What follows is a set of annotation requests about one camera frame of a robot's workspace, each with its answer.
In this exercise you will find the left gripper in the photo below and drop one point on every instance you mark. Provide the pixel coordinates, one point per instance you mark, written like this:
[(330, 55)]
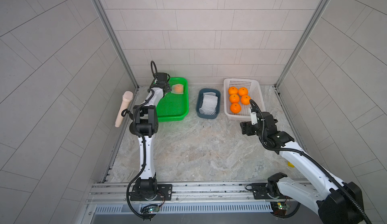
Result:
[(166, 87)]

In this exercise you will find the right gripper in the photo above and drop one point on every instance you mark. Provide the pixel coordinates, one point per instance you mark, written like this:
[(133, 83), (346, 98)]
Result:
[(248, 125)]

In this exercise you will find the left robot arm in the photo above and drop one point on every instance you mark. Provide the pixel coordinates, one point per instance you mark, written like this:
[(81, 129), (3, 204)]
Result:
[(145, 126)]

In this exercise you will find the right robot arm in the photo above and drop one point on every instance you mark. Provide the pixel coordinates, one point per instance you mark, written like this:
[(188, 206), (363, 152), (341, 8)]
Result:
[(331, 198)]

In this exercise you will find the green plastic basket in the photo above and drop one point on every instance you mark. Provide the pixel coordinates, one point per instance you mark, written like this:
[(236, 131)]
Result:
[(174, 107)]

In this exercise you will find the beige microphone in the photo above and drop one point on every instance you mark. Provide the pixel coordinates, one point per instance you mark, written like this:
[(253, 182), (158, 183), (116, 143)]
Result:
[(126, 100)]

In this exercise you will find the white plastic basket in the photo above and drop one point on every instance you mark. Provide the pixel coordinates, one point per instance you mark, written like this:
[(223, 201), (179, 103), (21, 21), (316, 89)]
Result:
[(254, 91)]

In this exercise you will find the dark blue plastic tub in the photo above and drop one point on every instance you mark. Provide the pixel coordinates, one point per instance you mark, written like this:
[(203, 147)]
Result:
[(200, 100)]

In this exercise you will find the right green circuit board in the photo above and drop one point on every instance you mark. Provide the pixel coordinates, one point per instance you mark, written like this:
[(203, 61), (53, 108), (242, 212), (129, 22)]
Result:
[(280, 208)]

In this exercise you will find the green circuit board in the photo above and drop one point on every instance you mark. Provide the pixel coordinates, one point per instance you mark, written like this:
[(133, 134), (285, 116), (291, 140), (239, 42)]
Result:
[(280, 208), (150, 209)]

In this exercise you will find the left green circuit board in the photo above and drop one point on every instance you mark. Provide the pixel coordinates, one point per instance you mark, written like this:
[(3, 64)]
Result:
[(150, 209)]

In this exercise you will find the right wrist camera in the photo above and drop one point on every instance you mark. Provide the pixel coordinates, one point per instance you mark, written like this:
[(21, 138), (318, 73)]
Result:
[(254, 119)]

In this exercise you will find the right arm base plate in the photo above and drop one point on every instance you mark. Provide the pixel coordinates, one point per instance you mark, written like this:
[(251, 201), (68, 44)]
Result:
[(260, 191)]

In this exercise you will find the aluminium rail frame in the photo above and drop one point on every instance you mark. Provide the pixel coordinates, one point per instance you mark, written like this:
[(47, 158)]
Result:
[(187, 198)]

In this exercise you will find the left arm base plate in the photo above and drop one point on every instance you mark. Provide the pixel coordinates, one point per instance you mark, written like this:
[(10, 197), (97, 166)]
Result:
[(163, 192)]

